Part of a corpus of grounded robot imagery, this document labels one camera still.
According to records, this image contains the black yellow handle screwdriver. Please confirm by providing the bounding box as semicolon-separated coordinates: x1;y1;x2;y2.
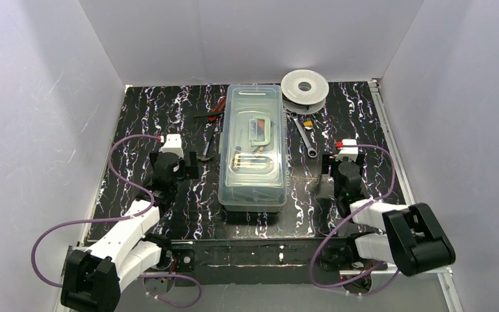
231;146;242;170

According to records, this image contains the translucent lid green toolbox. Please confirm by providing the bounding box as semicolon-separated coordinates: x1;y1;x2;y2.
218;84;288;213

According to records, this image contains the black hex key set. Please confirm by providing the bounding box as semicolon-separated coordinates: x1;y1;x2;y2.
250;119;265;137

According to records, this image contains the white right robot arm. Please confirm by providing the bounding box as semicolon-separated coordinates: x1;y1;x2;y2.
195;153;456;276

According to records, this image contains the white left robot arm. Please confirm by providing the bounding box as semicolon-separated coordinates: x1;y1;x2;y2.
60;152;186;311

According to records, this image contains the white filament spool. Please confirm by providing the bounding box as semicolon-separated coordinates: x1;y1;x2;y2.
280;70;329;115

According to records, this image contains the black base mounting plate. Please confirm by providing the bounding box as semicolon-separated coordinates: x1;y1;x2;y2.
131;237;401;289

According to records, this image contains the silver ring wrench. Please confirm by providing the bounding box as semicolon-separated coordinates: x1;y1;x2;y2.
289;112;318;159

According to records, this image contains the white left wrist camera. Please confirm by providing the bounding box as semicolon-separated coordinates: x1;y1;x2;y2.
160;134;184;158

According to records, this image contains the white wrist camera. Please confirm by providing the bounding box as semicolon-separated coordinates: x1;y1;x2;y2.
335;138;359;162
160;134;184;158

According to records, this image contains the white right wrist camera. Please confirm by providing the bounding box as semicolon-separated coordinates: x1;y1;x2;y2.
335;138;359;162

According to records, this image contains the red handle tool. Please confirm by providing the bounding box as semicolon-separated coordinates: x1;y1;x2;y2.
207;96;226;122

